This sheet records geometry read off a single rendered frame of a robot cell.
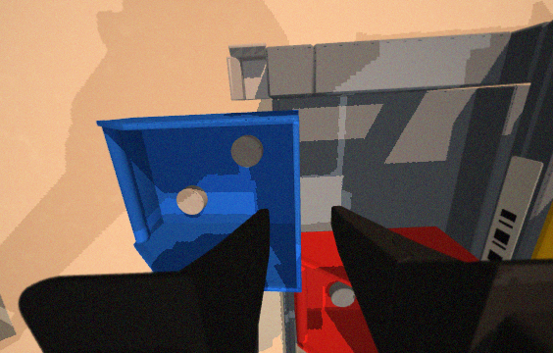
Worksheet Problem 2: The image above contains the blue bin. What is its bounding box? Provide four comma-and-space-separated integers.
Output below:
96, 110, 302, 292

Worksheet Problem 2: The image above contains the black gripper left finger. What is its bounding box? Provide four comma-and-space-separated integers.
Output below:
19, 209, 270, 353

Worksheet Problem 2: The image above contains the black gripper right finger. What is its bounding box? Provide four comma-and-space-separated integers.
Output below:
331, 206, 553, 353

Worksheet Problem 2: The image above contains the grey metal rack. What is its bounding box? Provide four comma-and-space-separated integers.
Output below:
226, 20, 553, 261

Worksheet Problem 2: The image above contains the red open bin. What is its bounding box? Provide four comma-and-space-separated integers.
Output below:
294, 227, 479, 353

